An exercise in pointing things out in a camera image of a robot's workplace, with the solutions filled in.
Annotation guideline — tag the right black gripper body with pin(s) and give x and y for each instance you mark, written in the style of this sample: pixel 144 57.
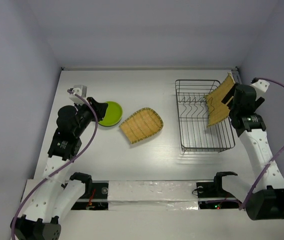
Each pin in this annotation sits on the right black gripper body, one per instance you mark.
pixel 234 95

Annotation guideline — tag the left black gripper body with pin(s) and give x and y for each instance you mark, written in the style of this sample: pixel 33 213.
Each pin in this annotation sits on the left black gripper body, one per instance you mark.
pixel 86 114

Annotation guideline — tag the square bamboo tray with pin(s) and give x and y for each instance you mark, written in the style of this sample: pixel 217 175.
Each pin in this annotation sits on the square bamboo tray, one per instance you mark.
pixel 218 111

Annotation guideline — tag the rounded bamboo tray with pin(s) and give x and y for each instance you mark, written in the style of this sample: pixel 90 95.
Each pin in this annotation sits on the rounded bamboo tray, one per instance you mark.
pixel 141 125

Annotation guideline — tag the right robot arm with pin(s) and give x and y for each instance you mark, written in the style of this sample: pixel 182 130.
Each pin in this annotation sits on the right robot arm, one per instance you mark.
pixel 264 199

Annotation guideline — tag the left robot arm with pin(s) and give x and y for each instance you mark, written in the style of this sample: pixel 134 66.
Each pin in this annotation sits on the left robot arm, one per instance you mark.
pixel 40 214

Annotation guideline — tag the silver foil base strip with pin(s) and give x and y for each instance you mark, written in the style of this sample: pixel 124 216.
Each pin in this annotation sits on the silver foil base strip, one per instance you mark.
pixel 161 195

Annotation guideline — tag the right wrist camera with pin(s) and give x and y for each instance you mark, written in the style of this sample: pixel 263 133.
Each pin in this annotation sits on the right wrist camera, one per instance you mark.
pixel 260 85

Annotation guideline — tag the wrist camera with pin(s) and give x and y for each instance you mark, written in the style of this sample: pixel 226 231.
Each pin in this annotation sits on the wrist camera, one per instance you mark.
pixel 80 90
pixel 260 85

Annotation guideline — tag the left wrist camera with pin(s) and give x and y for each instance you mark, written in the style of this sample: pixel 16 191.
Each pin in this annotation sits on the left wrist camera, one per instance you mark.
pixel 80 90

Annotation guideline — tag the black wire dish rack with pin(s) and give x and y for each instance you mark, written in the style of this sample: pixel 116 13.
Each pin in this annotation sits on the black wire dish rack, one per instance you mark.
pixel 193 118

